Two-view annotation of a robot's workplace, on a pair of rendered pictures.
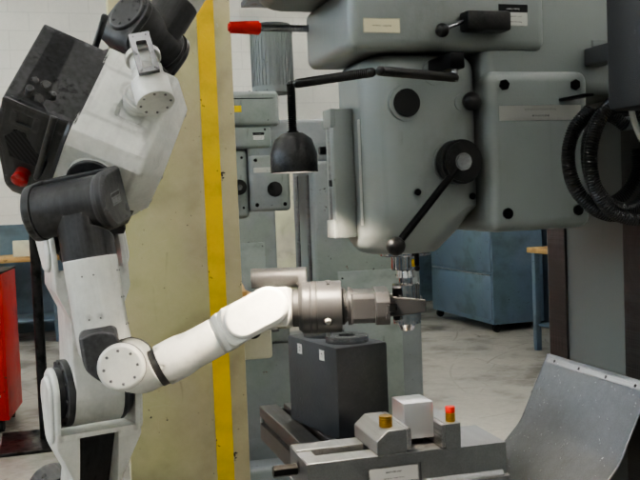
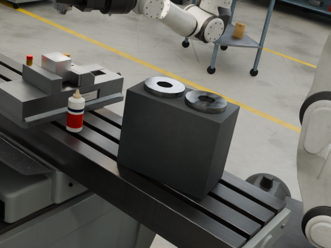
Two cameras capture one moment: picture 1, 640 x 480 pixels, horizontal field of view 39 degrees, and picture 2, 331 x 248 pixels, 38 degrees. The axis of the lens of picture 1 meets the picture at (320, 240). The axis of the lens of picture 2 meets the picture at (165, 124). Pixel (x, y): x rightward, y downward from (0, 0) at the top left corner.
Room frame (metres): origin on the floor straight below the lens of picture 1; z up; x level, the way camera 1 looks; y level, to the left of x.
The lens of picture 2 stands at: (2.62, -0.64, 1.49)
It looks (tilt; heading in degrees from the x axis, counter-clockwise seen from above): 26 degrees down; 141
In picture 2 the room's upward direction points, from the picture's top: 10 degrees clockwise
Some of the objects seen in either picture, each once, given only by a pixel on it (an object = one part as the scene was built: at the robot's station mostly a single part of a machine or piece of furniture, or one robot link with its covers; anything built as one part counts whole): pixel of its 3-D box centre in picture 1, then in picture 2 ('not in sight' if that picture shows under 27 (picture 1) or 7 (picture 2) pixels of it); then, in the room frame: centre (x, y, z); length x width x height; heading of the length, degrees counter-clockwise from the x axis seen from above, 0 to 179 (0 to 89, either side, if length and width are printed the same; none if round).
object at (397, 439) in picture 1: (381, 432); (72, 71); (1.50, -0.09, 1.01); 0.12 x 0.06 x 0.04; 15
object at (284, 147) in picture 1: (293, 151); not in sight; (1.37, 0.03, 1.48); 0.07 x 0.07 x 0.06
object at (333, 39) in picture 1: (420, 30); not in sight; (1.53, -0.18, 1.68); 0.34 x 0.24 x 0.10; 107
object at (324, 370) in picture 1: (336, 378); (177, 132); (1.90, -0.02, 1.02); 0.22 x 0.12 x 0.20; 28
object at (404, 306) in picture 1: (407, 306); not in sight; (1.49, -0.14, 1.22); 0.06 x 0.02 x 0.03; 90
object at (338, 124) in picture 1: (340, 173); not in sight; (1.49, -0.04, 1.44); 0.04 x 0.04 x 0.21; 17
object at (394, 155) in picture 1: (404, 156); not in sight; (1.52, -0.15, 1.47); 0.21 x 0.19 x 0.32; 17
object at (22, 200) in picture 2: not in sight; (52, 150); (1.52, -0.14, 0.78); 0.50 x 0.35 x 0.12; 107
